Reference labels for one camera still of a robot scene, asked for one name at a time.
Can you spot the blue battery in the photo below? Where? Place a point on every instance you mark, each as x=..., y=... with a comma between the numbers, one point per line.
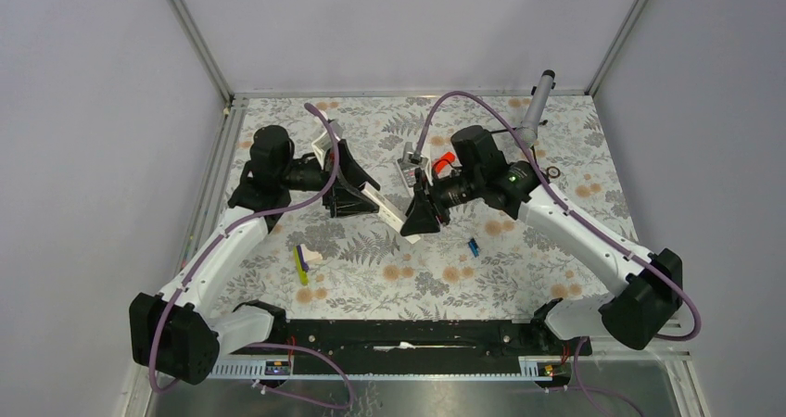
x=474, y=247

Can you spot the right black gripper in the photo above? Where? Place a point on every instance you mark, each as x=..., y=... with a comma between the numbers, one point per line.
x=421, y=214

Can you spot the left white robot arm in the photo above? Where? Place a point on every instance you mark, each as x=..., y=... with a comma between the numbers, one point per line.
x=172, y=332

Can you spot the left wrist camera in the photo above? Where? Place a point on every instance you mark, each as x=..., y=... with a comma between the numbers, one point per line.
x=321, y=147

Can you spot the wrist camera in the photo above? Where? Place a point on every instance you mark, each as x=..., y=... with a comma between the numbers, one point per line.
x=410, y=158
x=321, y=147

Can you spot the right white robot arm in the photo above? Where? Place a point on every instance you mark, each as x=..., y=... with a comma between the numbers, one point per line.
x=641, y=286

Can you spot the grey microphone on stand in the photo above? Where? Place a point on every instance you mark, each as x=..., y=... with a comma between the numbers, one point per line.
x=520, y=129

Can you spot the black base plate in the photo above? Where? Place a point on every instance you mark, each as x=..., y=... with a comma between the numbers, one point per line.
x=415, y=348

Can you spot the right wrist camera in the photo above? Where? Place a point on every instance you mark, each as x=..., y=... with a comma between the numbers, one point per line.
x=410, y=158

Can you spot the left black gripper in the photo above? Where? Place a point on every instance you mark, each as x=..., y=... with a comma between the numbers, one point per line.
x=343, y=201

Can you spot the white rectangular stick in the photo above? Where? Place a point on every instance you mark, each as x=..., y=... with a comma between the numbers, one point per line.
x=387, y=212

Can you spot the purple green block stack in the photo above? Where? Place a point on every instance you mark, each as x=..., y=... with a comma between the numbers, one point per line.
x=304, y=258

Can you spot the white remote control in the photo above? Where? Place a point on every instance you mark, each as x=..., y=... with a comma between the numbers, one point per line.
x=411, y=172

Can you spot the orange cylinder block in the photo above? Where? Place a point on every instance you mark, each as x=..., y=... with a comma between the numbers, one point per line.
x=446, y=161

